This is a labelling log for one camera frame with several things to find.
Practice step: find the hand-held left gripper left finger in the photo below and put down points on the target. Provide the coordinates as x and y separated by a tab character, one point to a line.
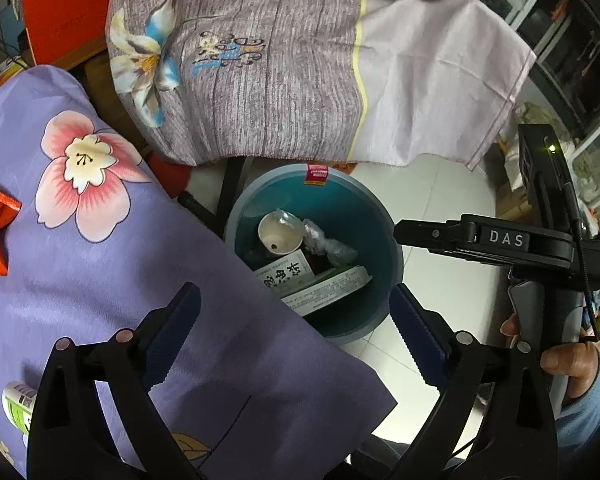
175	330

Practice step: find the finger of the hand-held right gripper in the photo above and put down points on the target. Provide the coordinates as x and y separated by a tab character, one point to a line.
430	235

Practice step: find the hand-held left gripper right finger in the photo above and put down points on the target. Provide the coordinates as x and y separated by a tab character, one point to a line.
415	335

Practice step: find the teal plastic bin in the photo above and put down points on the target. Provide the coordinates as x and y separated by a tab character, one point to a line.
367	240

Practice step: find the white green carton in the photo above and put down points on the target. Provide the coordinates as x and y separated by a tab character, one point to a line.
330	287

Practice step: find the clear plastic wrap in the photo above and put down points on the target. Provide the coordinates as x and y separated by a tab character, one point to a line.
325	245

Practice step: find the green white cardboard box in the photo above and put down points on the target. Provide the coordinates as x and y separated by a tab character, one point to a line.
280	275

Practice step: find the white paper cup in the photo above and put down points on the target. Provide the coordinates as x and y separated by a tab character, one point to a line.
277	235

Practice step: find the white green yoghurt cup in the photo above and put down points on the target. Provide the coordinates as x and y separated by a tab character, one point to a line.
17	405

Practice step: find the person's right forearm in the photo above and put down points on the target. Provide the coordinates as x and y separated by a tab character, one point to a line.
580	420

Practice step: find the person's right hand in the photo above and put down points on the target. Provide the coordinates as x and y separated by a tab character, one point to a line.
570	362

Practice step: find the purple floral tablecloth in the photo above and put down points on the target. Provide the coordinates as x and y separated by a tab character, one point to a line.
105	285

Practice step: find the person's dark pants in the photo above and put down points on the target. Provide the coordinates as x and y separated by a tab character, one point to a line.
380	457

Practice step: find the red plastic stool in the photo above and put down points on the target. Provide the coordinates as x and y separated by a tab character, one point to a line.
175	180

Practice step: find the glass display cabinet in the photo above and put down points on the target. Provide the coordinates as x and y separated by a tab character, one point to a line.
580	60

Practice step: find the grey floral bed sheet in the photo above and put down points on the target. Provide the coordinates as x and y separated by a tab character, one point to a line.
280	85

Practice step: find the yellow book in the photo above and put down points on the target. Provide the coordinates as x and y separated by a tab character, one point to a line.
7	67

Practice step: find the red cardboard box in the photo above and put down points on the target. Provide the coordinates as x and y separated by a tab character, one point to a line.
65	10

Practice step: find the black metal table frame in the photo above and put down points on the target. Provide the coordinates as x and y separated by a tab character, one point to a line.
230	185

